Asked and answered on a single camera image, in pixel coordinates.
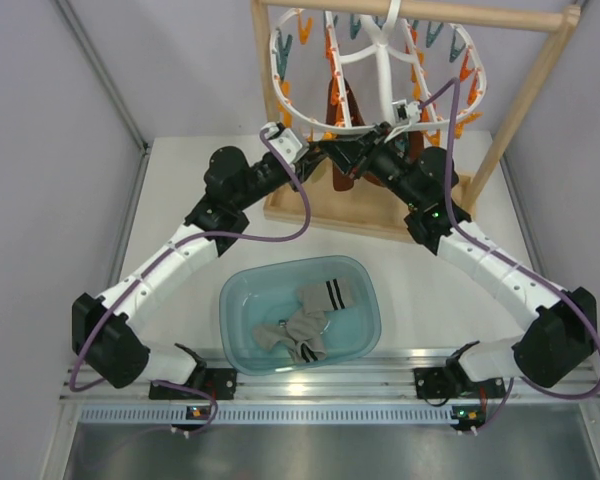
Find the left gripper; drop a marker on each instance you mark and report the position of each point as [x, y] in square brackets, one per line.
[306, 168]

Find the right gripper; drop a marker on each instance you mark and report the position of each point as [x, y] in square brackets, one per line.
[362, 151]

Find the white round clip hanger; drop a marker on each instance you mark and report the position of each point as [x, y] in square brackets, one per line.
[338, 71]

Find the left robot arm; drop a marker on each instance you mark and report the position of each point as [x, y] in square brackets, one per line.
[106, 328]

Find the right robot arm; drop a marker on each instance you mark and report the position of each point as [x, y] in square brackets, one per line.
[559, 327]

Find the right brown sock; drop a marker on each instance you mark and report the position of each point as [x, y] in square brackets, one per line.
[410, 145]

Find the teal plastic tub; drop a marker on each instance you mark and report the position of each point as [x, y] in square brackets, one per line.
[268, 294]

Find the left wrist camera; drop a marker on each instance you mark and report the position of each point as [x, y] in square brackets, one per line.
[284, 143]

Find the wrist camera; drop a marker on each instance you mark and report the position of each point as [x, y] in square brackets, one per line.
[284, 143]
[406, 113]

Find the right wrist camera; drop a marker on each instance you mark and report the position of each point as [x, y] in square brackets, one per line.
[406, 113]

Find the aluminium mounting rail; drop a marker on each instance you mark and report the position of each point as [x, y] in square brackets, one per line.
[380, 376]

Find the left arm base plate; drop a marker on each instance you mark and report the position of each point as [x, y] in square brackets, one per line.
[219, 383]

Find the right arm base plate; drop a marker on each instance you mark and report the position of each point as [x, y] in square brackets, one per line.
[440, 383]

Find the slotted cable duct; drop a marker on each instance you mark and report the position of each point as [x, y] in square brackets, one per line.
[252, 414]

